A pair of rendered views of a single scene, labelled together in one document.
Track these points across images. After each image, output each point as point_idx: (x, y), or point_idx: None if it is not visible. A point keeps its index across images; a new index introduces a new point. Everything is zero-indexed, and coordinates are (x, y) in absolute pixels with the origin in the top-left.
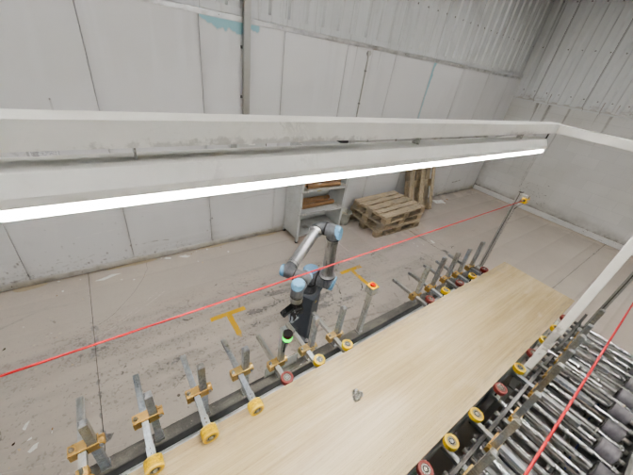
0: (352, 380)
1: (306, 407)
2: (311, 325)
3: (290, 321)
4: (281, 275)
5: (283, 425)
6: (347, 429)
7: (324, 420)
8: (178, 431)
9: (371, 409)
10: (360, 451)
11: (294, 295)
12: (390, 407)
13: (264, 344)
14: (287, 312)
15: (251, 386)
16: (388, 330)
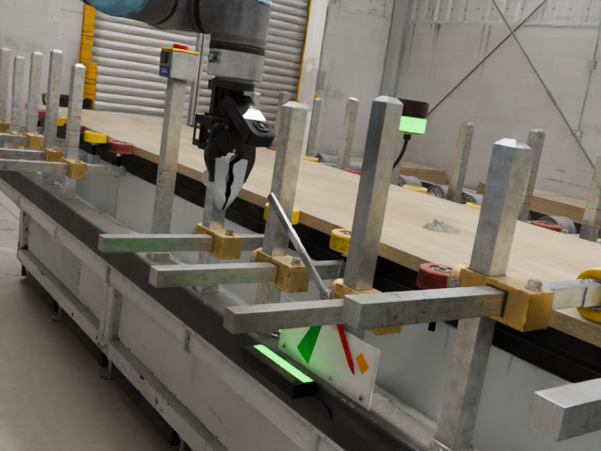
0: (400, 225)
1: (519, 268)
2: (287, 152)
3: (230, 198)
4: (136, 1)
5: None
6: (532, 249)
7: (535, 260)
8: None
9: (465, 227)
10: (569, 250)
11: (265, 29)
12: (447, 217)
13: (289, 305)
14: (266, 120)
15: (420, 441)
16: None
